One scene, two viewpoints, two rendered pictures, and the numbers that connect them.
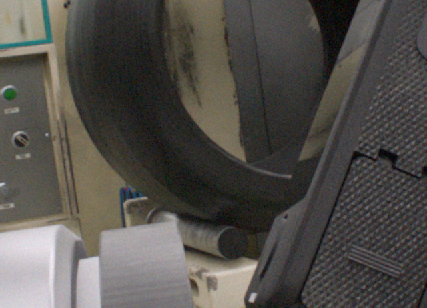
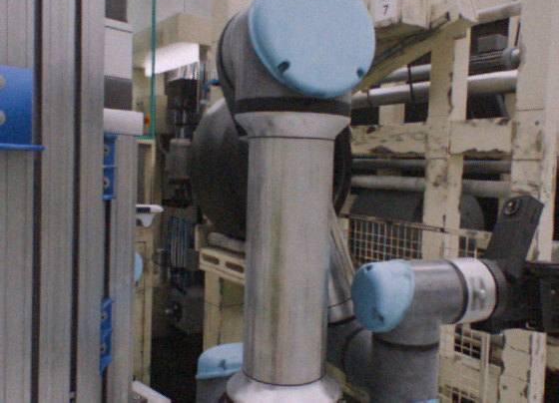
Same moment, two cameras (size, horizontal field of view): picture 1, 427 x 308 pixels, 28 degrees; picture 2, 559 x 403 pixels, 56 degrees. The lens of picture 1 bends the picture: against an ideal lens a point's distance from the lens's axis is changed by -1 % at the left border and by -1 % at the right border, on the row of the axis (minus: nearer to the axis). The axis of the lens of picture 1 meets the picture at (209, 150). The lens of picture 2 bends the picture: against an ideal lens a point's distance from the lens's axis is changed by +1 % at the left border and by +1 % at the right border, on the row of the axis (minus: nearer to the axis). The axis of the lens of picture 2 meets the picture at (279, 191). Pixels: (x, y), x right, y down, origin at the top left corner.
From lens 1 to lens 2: 0.58 m
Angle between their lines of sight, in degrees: 17
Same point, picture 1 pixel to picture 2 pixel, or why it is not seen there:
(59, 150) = (148, 194)
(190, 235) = (238, 245)
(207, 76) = not seen: hidden behind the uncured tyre
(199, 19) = not seen: hidden behind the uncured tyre
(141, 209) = (204, 229)
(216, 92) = not seen: hidden behind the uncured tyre
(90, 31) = (218, 151)
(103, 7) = (227, 142)
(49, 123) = (144, 179)
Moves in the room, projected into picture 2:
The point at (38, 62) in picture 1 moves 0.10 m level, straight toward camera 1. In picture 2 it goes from (144, 147) to (149, 147)
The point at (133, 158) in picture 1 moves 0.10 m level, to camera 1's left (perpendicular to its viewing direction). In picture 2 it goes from (226, 209) to (195, 208)
